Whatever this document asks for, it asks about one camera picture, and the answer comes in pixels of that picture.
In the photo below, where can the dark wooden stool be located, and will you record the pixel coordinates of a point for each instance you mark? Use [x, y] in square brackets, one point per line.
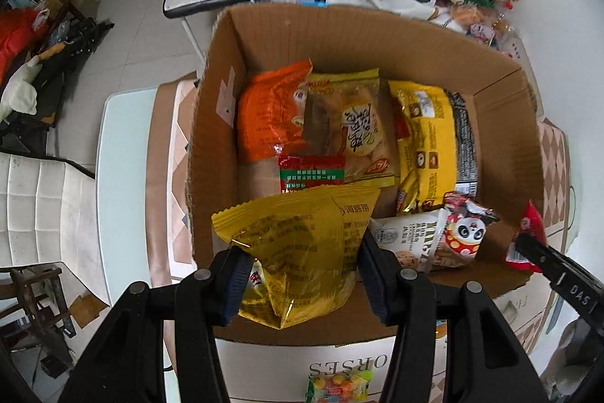
[33, 289]

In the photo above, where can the brown cardboard scrap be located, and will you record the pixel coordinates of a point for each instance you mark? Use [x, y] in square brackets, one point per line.
[89, 311]

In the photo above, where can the shiny yellow snack packet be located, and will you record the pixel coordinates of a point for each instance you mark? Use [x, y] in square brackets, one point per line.
[302, 242]

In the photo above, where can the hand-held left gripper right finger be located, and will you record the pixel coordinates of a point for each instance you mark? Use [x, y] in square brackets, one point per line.
[375, 285]

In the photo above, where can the cardboard box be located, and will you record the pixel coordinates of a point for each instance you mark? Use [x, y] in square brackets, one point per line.
[222, 68]

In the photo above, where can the white cookie packet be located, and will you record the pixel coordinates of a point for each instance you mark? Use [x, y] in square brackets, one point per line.
[406, 233]

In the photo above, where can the yellow bread packet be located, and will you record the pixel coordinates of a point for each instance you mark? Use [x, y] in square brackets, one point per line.
[349, 124]

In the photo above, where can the red plastic bag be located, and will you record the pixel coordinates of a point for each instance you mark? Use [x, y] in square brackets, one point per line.
[14, 39]

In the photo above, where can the colourful candy packet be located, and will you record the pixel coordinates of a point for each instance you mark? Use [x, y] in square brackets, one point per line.
[337, 389]

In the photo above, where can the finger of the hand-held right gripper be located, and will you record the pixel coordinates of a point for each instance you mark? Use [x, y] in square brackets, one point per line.
[535, 254]

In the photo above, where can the small red snack packet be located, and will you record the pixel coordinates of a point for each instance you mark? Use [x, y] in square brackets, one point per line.
[531, 223]

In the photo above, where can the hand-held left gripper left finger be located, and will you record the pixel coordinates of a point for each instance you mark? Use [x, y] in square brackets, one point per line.
[236, 289]

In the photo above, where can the orange snack packet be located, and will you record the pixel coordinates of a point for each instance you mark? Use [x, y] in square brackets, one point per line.
[269, 115]

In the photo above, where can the red green sachet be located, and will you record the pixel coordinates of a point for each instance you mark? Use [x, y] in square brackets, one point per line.
[311, 174]

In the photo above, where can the large yellow black packet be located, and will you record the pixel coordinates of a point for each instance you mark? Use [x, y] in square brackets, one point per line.
[424, 138]

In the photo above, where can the panda print snack packet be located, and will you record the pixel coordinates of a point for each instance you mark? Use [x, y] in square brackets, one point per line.
[465, 233]

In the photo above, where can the cream cloth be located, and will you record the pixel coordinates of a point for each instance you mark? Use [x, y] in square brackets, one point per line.
[19, 94]

